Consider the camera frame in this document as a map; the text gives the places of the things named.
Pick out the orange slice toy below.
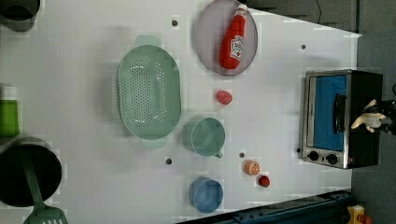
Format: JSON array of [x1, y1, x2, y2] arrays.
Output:
[[244, 160, 261, 175]]

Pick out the grey round plate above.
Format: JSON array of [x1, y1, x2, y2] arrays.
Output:
[[194, 0, 258, 76]]

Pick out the blue metal frame rail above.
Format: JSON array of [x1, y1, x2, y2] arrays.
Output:
[[178, 190, 356, 224]]

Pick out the yellow red button box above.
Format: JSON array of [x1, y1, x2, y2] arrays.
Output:
[[347, 205, 373, 224]]

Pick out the green slotted spatula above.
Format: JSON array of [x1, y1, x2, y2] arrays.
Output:
[[20, 152, 69, 224]]

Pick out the black silver toaster oven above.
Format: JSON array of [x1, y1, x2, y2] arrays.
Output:
[[302, 69, 383, 169]]

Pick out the small red toy fruit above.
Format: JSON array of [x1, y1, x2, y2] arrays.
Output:
[[258, 175, 271, 188]]

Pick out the pink toy strawberry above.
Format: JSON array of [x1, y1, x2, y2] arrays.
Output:
[[216, 91, 233, 105]]

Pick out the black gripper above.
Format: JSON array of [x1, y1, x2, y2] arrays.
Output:
[[362, 99, 396, 134]]

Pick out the green bottle white cap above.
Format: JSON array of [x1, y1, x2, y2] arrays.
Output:
[[0, 85, 20, 136]]

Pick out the green cup with handle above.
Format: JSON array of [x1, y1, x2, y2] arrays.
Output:
[[182, 118, 226, 158]]

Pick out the peeled toy banana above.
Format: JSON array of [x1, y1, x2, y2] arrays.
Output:
[[351, 112, 386, 133]]

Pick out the red ketchup bottle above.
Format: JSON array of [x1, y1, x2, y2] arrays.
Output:
[[219, 4, 248, 69]]

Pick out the large black pot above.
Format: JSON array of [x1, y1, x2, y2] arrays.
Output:
[[0, 137, 63, 207]]

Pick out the green oval colander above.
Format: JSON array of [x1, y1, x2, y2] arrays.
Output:
[[117, 35, 181, 149]]

